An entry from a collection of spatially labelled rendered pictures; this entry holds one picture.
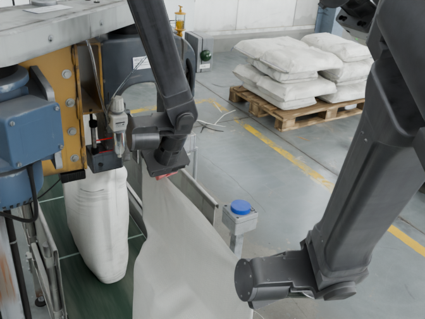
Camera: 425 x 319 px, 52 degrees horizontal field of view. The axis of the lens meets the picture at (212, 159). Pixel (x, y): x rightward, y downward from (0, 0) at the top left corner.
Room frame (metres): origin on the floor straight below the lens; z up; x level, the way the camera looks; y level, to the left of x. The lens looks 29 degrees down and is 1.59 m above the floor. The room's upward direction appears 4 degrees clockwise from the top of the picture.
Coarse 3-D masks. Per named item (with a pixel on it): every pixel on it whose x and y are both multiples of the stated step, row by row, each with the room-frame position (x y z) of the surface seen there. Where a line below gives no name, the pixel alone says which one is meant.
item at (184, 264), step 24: (144, 168) 0.96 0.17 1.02; (144, 192) 0.96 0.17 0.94; (168, 192) 0.85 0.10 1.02; (144, 216) 0.96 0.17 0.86; (168, 216) 0.84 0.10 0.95; (192, 216) 0.73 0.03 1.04; (168, 240) 0.84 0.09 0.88; (192, 240) 0.73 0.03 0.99; (216, 240) 0.66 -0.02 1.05; (144, 264) 0.83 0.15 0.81; (168, 264) 0.81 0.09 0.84; (192, 264) 0.72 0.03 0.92; (216, 264) 0.66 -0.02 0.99; (144, 288) 0.78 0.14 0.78; (168, 288) 0.74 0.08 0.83; (192, 288) 0.72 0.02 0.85; (216, 288) 0.65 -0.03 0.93; (144, 312) 0.76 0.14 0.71; (168, 312) 0.68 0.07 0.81; (192, 312) 0.67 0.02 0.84; (216, 312) 0.64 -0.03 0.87; (240, 312) 0.58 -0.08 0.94
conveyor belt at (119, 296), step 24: (48, 192) 1.72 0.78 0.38; (48, 216) 1.54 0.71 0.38; (72, 240) 1.39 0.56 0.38; (144, 240) 1.43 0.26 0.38; (72, 264) 1.25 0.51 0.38; (72, 288) 1.13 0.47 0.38; (96, 288) 1.14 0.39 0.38; (120, 288) 1.15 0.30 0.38; (72, 312) 1.03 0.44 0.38; (96, 312) 1.03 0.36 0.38; (120, 312) 1.04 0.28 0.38
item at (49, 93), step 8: (32, 72) 0.80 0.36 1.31; (40, 72) 0.78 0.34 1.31; (32, 80) 0.79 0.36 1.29; (40, 80) 0.74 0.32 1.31; (32, 88) 0.75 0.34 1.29; (40, 88) 0.74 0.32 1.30; (48, 88) 0.71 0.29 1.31; (40, 96) 0.72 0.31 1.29; (48, 96) 0.70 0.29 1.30; (56, 160) 0.70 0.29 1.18; (56, 168) 0.70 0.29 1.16
